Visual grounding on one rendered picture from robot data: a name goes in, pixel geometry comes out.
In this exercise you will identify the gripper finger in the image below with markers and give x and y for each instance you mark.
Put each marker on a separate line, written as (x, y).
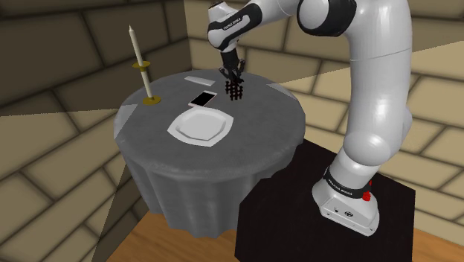
(225, 72)
(239, 69)

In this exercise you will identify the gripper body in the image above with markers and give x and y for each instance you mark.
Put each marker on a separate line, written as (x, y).
(229, 60)

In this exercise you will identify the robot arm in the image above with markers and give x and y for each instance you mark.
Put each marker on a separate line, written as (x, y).
(377, 90)

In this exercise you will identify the black lattice trivet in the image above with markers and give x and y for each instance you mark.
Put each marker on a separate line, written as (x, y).
(234, 90)

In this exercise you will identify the pink smartphone with black screen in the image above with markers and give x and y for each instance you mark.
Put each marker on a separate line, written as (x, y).
(202, 99)

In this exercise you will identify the white plate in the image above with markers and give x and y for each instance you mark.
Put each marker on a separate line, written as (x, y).
(201, 126)

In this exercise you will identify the cream candle in brass holder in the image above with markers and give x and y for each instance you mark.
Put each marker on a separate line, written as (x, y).
(143, 69)

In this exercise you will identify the round table with grey cloth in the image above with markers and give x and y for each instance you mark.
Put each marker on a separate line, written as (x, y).
(217, 163)

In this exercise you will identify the black robot stand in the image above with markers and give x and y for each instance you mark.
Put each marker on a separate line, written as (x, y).
(290, 217)

